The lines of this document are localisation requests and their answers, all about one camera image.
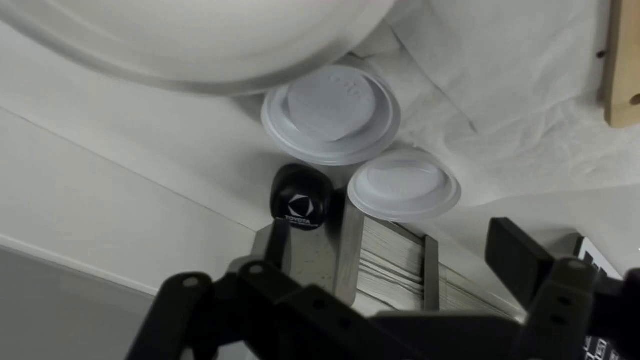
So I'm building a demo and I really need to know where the white plate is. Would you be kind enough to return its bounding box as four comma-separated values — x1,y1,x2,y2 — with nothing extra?
0,0,402,99

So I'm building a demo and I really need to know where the small white plastic lid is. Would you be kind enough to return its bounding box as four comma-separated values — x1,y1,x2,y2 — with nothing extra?
346,154,464,222

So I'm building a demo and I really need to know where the white box on counter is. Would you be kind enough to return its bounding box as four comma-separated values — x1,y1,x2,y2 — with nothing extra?
229,199,529,324

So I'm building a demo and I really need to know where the large white plastic lid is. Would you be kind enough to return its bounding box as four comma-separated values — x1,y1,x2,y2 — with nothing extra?
259,64,405,169

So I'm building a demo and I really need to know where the black round knob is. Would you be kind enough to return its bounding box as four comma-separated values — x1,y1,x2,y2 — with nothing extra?
268,163,334,232

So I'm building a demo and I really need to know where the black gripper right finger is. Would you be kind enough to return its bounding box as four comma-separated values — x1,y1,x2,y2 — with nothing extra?
484,216,640,360

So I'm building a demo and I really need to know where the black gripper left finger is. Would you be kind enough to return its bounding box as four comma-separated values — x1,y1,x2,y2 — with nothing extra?
126,219,377,360

